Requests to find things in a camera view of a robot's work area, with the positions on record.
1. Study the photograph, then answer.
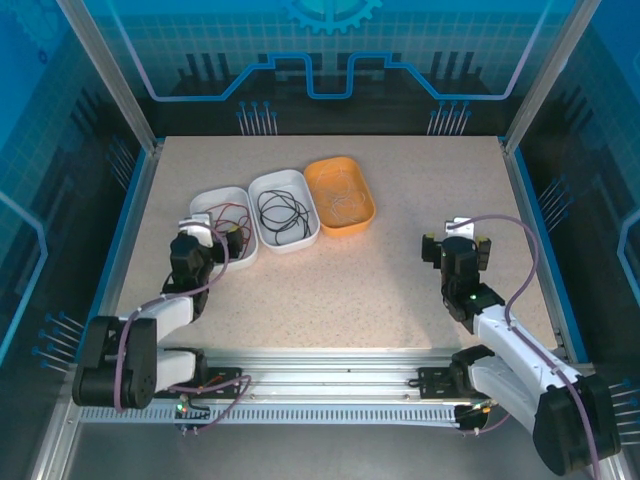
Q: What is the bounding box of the thin black cable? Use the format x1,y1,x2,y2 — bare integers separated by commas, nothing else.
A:
257,188,301,232
277,192,312,246

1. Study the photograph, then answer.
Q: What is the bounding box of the thin white cable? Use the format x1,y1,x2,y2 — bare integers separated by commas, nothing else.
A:
315,159,359,201
327,192,369,225

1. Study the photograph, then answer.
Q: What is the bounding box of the white plastic container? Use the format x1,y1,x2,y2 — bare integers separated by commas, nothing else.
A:
248,169,321,256
188,185,260,273

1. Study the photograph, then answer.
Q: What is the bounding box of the orange plastic container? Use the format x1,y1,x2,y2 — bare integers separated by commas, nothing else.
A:
303,156,377,239

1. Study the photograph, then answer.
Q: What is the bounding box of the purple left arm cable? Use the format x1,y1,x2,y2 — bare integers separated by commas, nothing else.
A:
113,227,253,435

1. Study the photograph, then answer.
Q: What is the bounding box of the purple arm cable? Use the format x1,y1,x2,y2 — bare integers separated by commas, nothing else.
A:
113,227,253,435
447,213,601,480

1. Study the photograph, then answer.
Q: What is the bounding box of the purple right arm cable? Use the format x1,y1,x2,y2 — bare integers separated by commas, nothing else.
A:
447,213,601,480

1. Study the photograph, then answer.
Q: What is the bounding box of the aluminium table side rail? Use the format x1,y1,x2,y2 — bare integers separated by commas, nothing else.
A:
82,141,166,364
499,137,589,364

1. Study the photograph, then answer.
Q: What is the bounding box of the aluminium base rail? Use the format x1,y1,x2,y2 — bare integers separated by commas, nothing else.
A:
64,346,599,406

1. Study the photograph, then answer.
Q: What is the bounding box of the slotted grey cable duct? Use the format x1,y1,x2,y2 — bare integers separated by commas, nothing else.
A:
79,402,464,427

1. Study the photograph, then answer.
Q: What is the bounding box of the aluminium frame post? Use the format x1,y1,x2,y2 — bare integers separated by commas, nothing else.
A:
502,0,601,154
54,0,164,154

